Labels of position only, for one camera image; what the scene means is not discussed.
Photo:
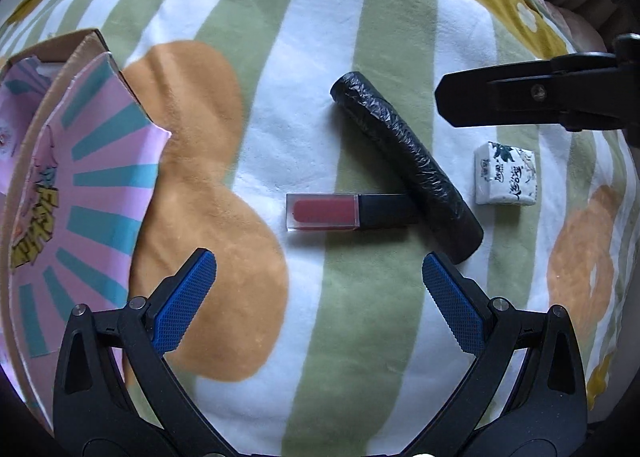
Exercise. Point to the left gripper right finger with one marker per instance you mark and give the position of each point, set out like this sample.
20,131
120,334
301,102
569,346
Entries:
524,394

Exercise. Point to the red lip gloss tube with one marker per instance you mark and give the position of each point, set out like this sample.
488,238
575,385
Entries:
349,212

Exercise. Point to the small tissue pack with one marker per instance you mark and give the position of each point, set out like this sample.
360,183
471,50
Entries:
505,174

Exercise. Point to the floral striped blanket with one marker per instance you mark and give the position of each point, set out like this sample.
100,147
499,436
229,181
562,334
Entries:
327,344

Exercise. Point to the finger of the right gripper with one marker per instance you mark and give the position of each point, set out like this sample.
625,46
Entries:
523,93

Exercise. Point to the open cardboard box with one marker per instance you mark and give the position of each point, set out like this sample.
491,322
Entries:
79,162

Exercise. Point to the black roll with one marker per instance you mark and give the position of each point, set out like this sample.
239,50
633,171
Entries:
446,214

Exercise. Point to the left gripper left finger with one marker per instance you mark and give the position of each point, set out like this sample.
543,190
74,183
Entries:
114,393

